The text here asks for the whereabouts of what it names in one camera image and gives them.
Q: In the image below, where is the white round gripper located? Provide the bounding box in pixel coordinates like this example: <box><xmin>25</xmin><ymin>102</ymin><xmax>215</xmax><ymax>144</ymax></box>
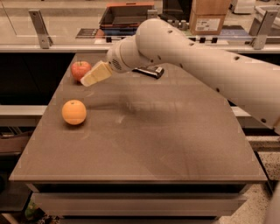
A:
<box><xmin>80</xmin><ymin>38</ymin><xmax>137</xmax><ymax>87</ymax></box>

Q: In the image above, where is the red apple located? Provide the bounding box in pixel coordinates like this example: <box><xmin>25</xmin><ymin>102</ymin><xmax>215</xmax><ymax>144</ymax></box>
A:
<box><xmin>71</xmin><ymin>61</ymin><xmax>92</xmax><ymax>81</ymax></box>

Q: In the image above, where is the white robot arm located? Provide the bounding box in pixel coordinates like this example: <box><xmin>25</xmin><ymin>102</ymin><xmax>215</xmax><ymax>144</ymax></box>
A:
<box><xmin>81</xmin><ymin>18</ymin><xmax>280</xmax><ymax>134</ymax></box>

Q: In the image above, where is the orange fruit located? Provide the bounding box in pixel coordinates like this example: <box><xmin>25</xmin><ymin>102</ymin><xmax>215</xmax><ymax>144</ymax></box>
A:
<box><xmin>61</xmin><ymin>100</ymin><xmax>87</xmax><ymax>125</ymax></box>

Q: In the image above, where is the black snack bar packet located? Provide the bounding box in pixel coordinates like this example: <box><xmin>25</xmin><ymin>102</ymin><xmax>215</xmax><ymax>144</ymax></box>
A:
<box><xmin>133</xmin><ymin>66</ymin><xmax>165</xmax><ymax>79</ymax></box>

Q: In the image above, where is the open orange tool case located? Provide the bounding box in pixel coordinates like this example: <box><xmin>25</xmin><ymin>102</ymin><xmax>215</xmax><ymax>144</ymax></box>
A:
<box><xmin>100</xmin><ymin>2</ymin><xmax>155</xmax><ymax>28</ymax></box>

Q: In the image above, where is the grey table with drawers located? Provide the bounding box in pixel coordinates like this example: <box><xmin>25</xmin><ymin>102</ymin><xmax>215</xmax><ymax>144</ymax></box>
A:
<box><xmin>10</xmin><ymin>66</ymin><xmax>266</xmax><ymax>224</ymax></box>

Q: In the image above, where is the cardboard box with label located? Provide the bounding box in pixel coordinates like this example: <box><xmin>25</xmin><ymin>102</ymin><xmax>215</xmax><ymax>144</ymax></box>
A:
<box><xmin>189</xmin><ymin>0</ymin><xmax>231</xmax><ymax>35</ymax></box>

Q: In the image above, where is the left metal glass bracket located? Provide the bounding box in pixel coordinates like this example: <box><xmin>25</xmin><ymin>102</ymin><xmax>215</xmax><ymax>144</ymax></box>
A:
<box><xmin>28</xmin><ymin>9</ymin><xmax>53</xmax><ymax>49</ymax></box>

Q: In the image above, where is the metal glass bracket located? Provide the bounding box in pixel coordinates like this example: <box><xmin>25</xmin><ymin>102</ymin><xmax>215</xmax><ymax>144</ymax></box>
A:
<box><xmin>252</xmin><ymin>10</ymin><xmax>277</xmax><ymax>50</ymax></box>
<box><xmin>147</xmin><ymin>10</ymin><xmax>158</xmax><ymax>19</ymax></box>
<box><xmin>28</xmin><ymin>9</ymin><xmax>53</xmax><ymax>49</ymax></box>

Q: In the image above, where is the middle metal glass bracket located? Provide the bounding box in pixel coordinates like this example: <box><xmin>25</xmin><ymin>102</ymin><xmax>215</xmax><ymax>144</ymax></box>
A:
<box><xmin>147</xmin><ymin>10</ymin><xmax>158</xmax><ymax>19</ymax></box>

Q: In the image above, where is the right metal glass bracket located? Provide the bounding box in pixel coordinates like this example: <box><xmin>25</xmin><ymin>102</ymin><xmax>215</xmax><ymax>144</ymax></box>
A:
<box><xmin>252</xmin><ymin>10</ymin><xmax>277</xmax><ymax>50</ymax></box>

